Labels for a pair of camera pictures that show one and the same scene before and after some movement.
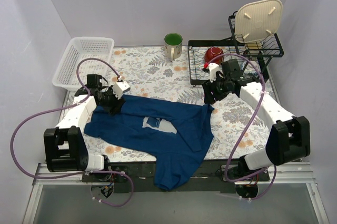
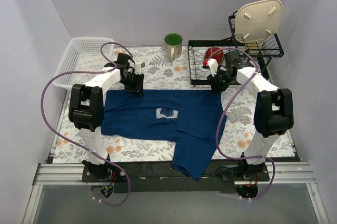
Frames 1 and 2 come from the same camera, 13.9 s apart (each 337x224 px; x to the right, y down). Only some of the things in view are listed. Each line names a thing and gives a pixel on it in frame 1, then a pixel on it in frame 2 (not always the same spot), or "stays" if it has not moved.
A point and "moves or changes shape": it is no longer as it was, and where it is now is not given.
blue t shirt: x=177 y=136 moves or changes shape
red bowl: x=213 y=51 stays
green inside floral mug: x=173 y=42 stays
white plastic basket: x=81 y=48 stays
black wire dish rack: x=206 y=57 stays
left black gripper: x=116 y=105 -> x=135 y=84
